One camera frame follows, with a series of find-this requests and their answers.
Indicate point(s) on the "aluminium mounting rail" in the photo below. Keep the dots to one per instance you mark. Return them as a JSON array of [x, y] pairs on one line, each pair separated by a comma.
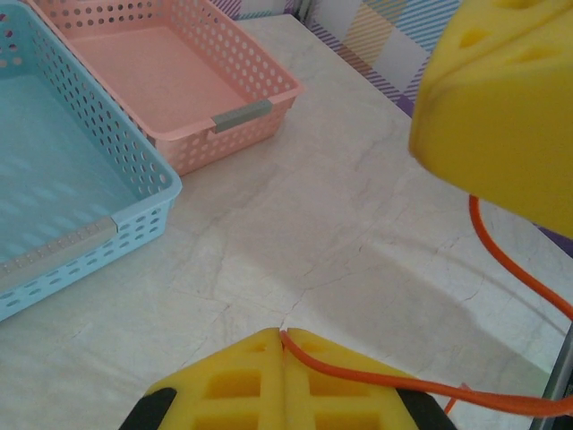
[[561, 367]]

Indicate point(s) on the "pink plastic basket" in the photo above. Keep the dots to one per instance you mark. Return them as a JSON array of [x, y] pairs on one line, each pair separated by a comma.
[[179, 80]]

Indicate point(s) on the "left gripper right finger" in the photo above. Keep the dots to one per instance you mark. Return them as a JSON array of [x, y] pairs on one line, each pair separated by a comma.
[[340, 403]]

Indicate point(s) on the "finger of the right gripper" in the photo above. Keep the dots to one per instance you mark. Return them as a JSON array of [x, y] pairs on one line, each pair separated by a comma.
[[501, 134]]

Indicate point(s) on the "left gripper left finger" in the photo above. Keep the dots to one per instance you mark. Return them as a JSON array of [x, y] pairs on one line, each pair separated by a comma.
[[233, 385]]

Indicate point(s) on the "aluminium frame post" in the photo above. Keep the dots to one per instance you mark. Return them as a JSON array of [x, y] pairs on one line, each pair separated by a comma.
[[304, 8]]

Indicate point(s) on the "blue plastic basket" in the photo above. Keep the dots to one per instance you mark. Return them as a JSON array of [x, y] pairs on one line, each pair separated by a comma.
[[53, 170]]

